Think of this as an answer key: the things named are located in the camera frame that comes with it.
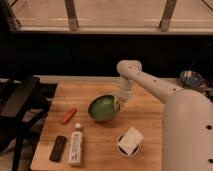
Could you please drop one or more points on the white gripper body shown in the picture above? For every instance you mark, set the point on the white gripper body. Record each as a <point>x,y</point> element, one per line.
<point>124,89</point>

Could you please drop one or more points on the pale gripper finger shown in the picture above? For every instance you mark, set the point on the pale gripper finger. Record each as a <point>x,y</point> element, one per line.
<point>119,105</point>

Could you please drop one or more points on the green ceramic bowl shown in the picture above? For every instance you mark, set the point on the green ceramic bowl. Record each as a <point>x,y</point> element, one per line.
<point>102,108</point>

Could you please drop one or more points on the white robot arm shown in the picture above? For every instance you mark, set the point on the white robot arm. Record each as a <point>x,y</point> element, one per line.
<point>187,126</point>

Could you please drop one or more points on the metal bowl at right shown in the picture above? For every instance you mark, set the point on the metal bowl at right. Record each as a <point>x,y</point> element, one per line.
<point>191,79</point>

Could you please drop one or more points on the dark cup with white rim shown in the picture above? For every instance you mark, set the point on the dark cup with white rim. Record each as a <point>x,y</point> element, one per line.
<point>122,152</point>

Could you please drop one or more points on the wooden cutting board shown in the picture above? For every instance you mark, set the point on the wooden cutting board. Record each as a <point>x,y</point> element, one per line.
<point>143,111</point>

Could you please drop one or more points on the white tube bottle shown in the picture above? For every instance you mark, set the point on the white tube bottle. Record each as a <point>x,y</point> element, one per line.
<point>75,153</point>

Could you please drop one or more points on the black rectangular remote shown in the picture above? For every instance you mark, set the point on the black rectangular remote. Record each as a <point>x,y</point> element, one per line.
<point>57,148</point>

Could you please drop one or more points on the black office chair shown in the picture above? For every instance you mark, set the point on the black office chair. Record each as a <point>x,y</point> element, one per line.
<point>22,105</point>

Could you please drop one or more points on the window frame railing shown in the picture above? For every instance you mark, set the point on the window frame railing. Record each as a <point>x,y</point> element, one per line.
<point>168,17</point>

